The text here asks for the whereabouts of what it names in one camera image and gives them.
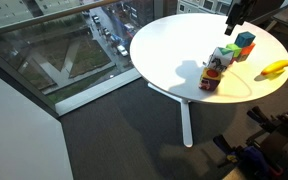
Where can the yellow toy banana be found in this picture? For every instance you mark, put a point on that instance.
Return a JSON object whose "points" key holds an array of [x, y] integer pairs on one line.
{"points": [[274, 67]]}

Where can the dark window frame post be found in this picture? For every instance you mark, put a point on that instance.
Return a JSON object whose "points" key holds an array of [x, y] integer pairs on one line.
{"points": [[20, 83]]}

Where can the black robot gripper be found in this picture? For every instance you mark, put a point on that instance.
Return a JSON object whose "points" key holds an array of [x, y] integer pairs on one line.
{"points": [[239, 11]]}

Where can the black bar clamp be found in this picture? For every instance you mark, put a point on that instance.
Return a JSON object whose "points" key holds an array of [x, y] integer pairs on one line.
{"points": [[261, 119], [224, 145]]}

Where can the white table base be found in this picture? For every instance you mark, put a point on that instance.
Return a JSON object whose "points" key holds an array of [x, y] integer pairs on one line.
{"points": [[186, 120]]}

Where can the magenta foam cube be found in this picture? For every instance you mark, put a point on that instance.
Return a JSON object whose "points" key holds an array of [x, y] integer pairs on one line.
{"points": [[233, 60]]}

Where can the green foam cube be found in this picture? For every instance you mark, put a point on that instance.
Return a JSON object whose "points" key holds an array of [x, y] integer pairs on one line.
{"points": [[234, 49]]}

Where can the wooden handrail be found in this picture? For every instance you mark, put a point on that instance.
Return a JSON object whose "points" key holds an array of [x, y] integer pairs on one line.
{"points": [[44, 18]]}

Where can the yellow plush cube red circle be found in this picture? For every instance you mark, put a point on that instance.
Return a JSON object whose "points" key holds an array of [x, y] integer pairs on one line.
{"points": [[210, 79]]}

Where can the white parked car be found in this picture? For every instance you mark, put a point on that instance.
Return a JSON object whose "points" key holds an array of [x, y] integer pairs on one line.
{"points": [[122, 50]]}

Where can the blue foam cube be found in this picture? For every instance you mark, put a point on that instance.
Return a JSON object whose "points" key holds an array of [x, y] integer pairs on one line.
{"points": [[244, 39]]}

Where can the orange foam cube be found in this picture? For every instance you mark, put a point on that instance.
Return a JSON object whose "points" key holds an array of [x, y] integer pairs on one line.
{"points": [[246, 53]]}

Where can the white window sill frame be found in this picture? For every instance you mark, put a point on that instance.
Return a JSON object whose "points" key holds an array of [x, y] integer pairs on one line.
{"points": [[97, 91]]}

